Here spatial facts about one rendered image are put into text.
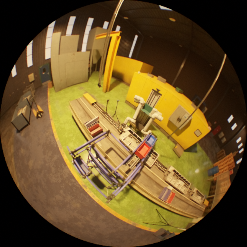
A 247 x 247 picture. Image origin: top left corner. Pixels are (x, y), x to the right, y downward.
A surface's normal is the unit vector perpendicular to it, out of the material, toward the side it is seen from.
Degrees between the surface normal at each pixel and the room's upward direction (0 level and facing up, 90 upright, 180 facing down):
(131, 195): 0
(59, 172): 0
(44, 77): 90
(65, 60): 90
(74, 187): 0
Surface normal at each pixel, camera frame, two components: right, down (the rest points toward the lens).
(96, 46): 0.70, 0.64
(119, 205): 0.23, -0.63
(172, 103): -0.67, 0.45
